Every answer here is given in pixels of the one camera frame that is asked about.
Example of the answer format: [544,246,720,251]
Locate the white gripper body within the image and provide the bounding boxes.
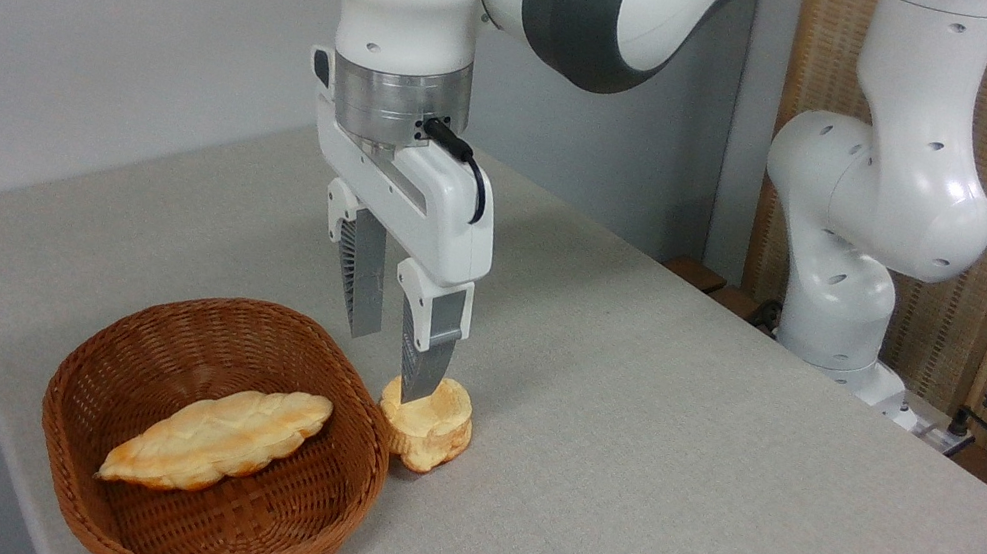
[287,96,516,296]

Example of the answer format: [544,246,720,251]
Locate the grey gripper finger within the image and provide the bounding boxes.
[303,176,407,343]
[374,256,482,413]

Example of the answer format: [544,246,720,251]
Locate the long braided bread loaf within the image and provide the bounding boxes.
[94,359,337,520]

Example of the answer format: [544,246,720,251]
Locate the round bread bun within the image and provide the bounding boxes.
[368,367,483,483]

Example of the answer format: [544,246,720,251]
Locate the brown wooden block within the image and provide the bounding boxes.
[658,252,731,299]

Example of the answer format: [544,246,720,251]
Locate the brown wicker basket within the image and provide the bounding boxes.
[15,266,415,554]

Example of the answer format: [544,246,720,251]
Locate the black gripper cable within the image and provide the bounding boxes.
[406,115,501,227]

